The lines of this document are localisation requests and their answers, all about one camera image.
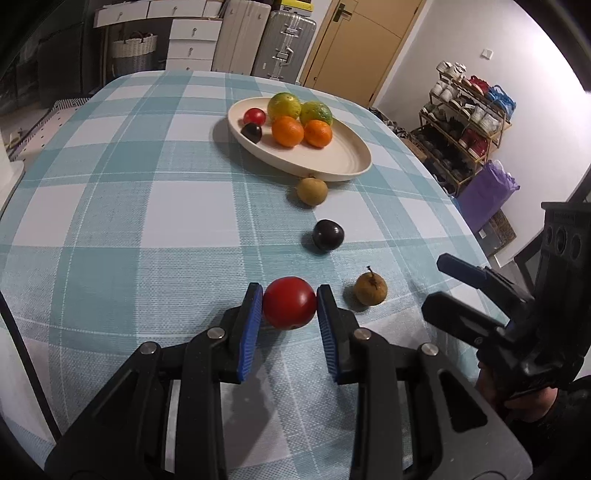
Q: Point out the wooden door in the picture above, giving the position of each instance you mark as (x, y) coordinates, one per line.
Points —
(357, 46)

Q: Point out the small dark plum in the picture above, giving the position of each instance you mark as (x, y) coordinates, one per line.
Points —
(252, 131)

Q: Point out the person's right hand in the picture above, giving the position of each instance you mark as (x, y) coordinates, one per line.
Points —
(530, 407)

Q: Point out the brown longan with stem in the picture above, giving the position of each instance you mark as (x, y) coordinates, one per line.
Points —
(370, 288)

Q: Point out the wooden shoe rack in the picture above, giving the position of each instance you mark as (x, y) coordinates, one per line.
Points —
(461, 125)

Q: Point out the green citrus fruit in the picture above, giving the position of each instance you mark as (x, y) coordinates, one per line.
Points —
(315, 110)

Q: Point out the cream oval plate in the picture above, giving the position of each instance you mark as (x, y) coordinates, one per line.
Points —
(345, 158)

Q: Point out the teal plaid tablecloth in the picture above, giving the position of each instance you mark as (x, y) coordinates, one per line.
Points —
(144, 220)

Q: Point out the dark purple plum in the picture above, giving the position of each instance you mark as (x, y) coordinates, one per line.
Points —
(327, 235)

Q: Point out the left orange mandarin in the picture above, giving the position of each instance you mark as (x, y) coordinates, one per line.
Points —
(287, 131)

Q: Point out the white drawer desk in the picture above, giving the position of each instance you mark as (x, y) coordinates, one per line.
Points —
(194, 31)

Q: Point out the right orange mandarin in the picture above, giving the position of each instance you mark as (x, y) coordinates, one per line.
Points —
(317, 133)

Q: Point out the orange mandarin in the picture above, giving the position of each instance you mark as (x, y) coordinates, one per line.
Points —
(287, 131)
(317, 133)

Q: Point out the beige suitcase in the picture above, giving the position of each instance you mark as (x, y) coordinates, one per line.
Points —
(242, 27)

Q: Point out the woven laundry basket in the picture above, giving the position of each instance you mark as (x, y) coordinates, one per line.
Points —
(133, 54)

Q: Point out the yellow-green citrus fruit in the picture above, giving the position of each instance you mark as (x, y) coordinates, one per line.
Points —
(284, 104)

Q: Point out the round brown longan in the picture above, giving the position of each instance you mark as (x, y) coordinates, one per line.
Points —
(312, 191)

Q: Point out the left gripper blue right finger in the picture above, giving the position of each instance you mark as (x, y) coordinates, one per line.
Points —
(337, 326)

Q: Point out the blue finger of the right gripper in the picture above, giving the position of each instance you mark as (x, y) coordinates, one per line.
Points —
(461, 320)
(462, 271)

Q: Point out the silver suitcase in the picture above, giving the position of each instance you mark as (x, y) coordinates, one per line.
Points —
(283, 47)

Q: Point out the small red tomato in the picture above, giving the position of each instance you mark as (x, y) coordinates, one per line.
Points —
(254, 115)

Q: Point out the purple bag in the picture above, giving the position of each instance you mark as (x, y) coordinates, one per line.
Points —
(486, 193)

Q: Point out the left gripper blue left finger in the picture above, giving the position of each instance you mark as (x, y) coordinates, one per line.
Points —
(241, 326)

